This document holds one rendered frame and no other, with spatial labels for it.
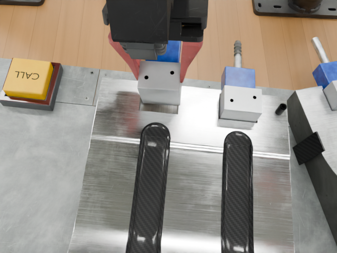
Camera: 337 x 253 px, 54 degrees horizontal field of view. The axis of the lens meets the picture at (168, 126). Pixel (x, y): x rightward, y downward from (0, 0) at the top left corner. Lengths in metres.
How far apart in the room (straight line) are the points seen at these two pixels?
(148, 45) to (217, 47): 0.38
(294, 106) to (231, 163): 0.17
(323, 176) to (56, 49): 0.48
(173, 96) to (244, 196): 0.15
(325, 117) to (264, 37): 0.20
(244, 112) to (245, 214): 0.13
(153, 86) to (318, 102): 0.27
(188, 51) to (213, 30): 0.31
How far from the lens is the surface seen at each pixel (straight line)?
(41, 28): 0.66
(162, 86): 0.39
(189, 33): 0.34
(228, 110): 0.43
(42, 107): 0.56
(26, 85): 0.55
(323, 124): 0.54
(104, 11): 0.34
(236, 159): 0.44
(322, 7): 0.75
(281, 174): 0.45
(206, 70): 0.60
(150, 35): 0.25
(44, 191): 0.52
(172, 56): 0.42
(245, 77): 0.47
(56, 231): 0.50
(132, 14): 0.25
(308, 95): 0.56
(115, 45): 0.35
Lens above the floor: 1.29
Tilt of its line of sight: 66 degrees down
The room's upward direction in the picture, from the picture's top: 10 degrees clockwise
